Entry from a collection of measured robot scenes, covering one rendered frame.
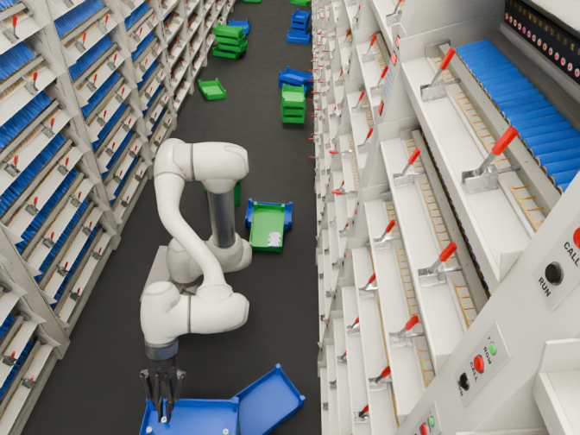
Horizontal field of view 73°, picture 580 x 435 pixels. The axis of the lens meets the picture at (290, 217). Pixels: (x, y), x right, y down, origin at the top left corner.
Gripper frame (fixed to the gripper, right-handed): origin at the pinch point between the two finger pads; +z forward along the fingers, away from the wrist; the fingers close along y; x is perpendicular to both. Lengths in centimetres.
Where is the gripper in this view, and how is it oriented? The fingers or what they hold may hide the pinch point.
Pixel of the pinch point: (164, 409)
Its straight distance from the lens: 136.5
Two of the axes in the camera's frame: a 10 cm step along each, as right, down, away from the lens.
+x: 0.4, 3.0, -9.5
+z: -0.6, 9.5, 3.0
